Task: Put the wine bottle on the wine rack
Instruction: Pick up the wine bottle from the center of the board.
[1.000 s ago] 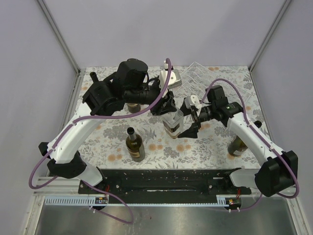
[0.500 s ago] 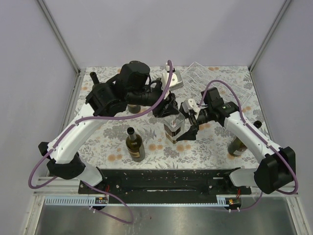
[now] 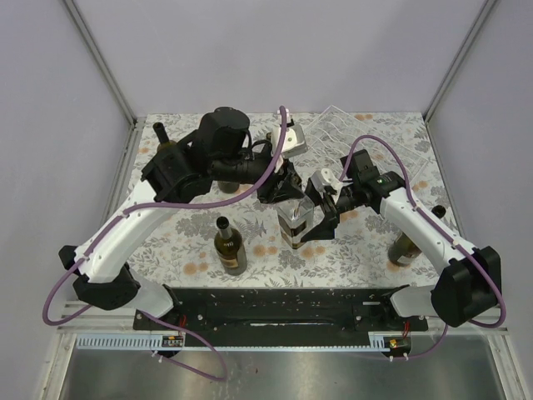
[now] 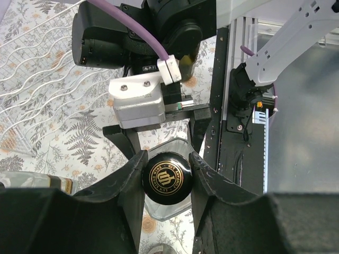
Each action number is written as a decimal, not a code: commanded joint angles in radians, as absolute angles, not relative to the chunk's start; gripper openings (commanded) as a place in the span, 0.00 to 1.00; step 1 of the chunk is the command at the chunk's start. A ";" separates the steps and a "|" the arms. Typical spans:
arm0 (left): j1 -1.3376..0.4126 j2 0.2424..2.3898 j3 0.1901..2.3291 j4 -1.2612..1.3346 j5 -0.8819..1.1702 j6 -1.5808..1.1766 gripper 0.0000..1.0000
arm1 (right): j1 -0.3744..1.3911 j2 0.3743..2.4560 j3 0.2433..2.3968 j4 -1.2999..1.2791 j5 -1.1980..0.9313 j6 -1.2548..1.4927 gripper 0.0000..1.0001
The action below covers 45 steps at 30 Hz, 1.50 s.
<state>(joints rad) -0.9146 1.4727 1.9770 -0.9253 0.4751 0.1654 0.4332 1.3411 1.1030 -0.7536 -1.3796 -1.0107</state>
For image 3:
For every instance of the floral patterned table mat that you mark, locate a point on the floral patterned table mat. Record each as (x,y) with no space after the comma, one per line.
(181,253)

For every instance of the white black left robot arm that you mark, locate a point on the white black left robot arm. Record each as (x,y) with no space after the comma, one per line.
(214,166)

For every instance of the green bottle silver neck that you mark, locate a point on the green bottle silver neck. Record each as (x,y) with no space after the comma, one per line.
(228,187)

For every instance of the grey slotted cable duct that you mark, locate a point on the grey slotted cable duct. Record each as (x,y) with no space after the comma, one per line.
(261,339)

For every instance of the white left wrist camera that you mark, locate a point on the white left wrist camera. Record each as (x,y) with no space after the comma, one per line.
(294,143)

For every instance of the green bottle black neck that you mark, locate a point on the green bottle black neck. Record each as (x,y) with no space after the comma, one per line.
(167,149)

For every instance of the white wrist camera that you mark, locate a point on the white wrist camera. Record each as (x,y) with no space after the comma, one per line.
(294,143)
(323,178)

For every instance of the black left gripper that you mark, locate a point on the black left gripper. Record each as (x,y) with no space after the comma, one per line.
(282,184)

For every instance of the aluminium corner frame post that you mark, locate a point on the aluminium corner frame post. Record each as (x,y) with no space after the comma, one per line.
(89,41)

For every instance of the clear acrylic wine rack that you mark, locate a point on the clear acrylic wine rack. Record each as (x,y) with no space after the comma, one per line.
(330,136)

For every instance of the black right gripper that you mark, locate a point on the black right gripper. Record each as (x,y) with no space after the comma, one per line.
(325,229)

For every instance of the green bottle front right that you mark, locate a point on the green bottle front right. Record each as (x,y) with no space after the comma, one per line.
(406,246)

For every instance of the green bottle front left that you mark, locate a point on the green bottle front left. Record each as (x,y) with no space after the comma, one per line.
(230,248)

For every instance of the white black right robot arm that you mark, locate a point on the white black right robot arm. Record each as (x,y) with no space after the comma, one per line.
(469,281)

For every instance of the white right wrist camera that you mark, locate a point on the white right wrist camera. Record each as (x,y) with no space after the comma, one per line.
(323,178)

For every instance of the right aluminium frame post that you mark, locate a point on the right aluminium frame post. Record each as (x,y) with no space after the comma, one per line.
(468,42)

